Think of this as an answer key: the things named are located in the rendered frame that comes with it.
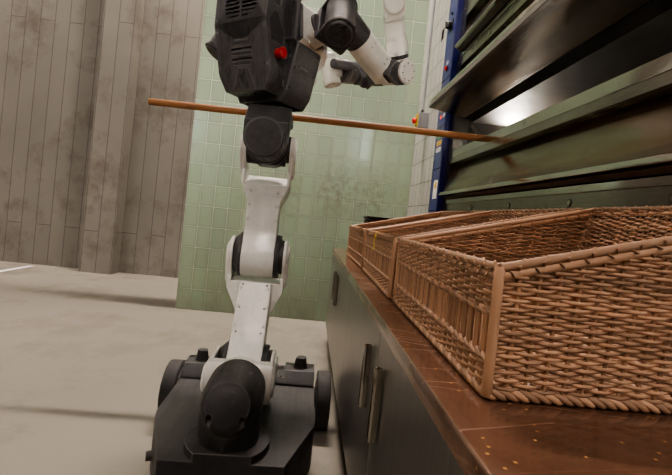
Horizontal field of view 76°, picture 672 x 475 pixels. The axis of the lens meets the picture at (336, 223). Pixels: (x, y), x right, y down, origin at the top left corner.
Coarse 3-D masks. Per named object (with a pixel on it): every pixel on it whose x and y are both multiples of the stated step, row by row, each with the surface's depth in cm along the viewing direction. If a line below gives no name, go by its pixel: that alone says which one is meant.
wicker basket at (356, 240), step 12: (408, 216) 222; (420, 216) 222; (432, 216) 223; (444, 216) 216; (360, 228) 180; (372, 228) 166; (348, 240) 220; (360, 240) 178; (348, 252) 216; (360, 252) 175; (360, 264) 170
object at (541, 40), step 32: (544, 0) 115; (576, 0) 110; (608, 0) 107; (640, 0) 104; (512, 32) 133; (544, 32) 128; (576, 32) 124; (480, 64) 161; (512, 64) 154; (544, 64) 148; (448, 96) 203; (480, 96) 192
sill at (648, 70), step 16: (656, 64) 93; (608, 80) 108; (624, 80) 103; (640, 80) 97; (576, 96) 121; (592, 96) 114; (544, 112) 138; (560, 112) 129; (512, 128) 159; (480, 144) 189
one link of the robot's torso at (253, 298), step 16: (288, 256) 139; (240, 288) 137; (256, 288) 138; (272, 288) 139; (240, 304) 135; (256, 304) 136; (272, 304) 140; (240, 320) 133; (256, 320) 134; (240, 336) 131; (256, 336) 132; (224, 352) 128; (240, 352) 128; (256, 352) 129
